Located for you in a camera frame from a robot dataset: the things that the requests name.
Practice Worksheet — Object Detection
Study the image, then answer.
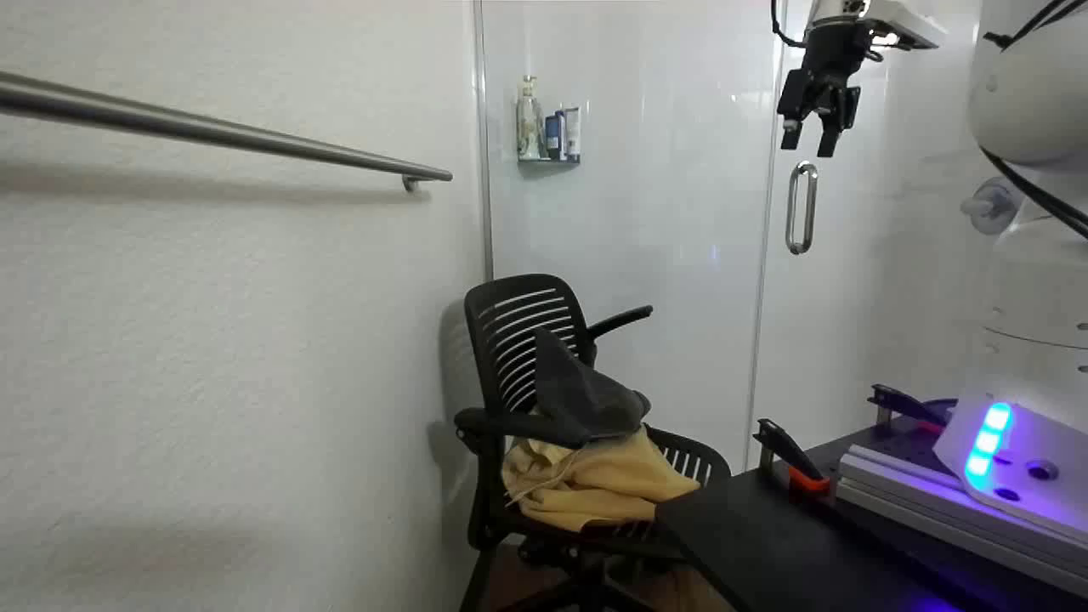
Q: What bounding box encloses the black orange clamp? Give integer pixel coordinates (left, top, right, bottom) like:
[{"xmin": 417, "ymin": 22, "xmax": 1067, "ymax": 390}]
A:
[{"xmin": 753, "ymin": 414, "xmax": 845, "ymax": 504}]

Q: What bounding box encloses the black mesh office chair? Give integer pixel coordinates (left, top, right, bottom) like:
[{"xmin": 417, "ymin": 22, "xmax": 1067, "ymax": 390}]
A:
[{"xmin": 454, "ymin": 268, "xmax": 735, "ymax": 612}]

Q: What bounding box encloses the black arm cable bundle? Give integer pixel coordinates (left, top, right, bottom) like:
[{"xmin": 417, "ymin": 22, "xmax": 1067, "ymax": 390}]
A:
[{"xmin": 980, "ymin": 0, "xmax": 1088, "ymax": 240}]

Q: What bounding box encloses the dark purple clamp tool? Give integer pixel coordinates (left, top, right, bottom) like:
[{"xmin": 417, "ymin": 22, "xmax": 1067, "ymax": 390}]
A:
[{"xmin": 865, "ymin": 380, "xmax": 964, "ymax": 442}]

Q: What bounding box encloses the grey shower valve knob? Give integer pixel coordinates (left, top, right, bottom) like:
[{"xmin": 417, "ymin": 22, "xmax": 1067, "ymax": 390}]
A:
[{"xmin": 964, "ymin": 173, "xmax": 1028, "ymax": 239}]

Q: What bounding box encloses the blue tube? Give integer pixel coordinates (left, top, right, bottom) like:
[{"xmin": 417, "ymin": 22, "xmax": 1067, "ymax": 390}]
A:
[{"xmin": 541, "ymin": 107, "xmax": 567, "ymax": 164}]

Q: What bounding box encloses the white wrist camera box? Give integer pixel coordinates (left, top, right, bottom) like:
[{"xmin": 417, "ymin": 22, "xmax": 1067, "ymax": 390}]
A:
[{"xmin": 865, "ymin": 0, "xmax": 951, "ymax": 50}]

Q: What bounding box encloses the yellow cloth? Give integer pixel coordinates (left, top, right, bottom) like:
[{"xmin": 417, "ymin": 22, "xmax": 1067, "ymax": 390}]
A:
[{"xmin": 499, "ymin": 425, "xmax": 705, "ymax": 537}]

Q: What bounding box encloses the glass shower door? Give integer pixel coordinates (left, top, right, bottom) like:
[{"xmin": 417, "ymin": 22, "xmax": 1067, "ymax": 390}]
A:
[{"xmin": 744, "ymin": 0, "xmax": 994, "ymax": 456}]

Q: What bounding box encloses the small shower shelf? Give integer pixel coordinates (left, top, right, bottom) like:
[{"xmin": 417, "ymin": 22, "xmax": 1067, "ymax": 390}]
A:
[{"xmin": 518, "ymin": 148, "xmax": 585, "ymax": 173}]

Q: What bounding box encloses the metal wall towel bar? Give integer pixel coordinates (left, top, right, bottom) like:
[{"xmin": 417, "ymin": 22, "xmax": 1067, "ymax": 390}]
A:
[{"xmin": 0, "ymin": 68, "xmax": 455, "ymax": 197}]

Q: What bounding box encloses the metal loop door handle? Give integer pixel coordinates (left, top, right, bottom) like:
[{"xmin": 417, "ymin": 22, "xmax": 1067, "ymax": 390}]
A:
[{"xmin": 783, "ymin": 155, "xmax": 822, "ymax": 258}]

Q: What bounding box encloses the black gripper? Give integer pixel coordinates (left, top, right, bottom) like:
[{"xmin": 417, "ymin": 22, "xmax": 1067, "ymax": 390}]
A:
[{"xmin": 779, "ymin": 16, "xmax": 876, "ymax": 158}]

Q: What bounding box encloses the white tube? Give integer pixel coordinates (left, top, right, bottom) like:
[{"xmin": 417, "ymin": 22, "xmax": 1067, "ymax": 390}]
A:
[{"xmin": 557, "ymin": 103, "xmax": 585, "ymax": 164}]

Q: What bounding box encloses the fixed glass shower panel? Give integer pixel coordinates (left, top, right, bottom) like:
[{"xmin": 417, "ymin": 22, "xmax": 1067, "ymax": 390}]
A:
[{"xmin": 473, "ymin": 0, "xmax": 785, "ymax": 473}]

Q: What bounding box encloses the grey cloth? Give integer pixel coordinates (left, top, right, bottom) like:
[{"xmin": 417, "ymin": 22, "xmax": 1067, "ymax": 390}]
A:
[{"xmin": 525, "ymin": 327, "xmax": 657, "ymax": 445}]

